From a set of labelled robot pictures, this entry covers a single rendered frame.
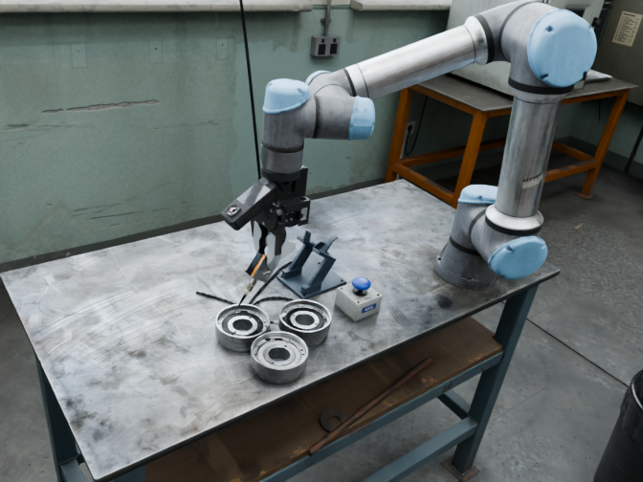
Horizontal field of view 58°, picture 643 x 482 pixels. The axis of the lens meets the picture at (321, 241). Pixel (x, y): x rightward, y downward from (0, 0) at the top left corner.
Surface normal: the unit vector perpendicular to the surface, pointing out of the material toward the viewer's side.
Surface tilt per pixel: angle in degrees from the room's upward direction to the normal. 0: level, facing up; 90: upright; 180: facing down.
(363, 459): 0
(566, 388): 0
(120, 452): 0
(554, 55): 83
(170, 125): 90
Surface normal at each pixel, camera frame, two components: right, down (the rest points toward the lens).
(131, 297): 0.11, -0.86
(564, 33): 0.20, 0.41
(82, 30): 0.59, 0.47
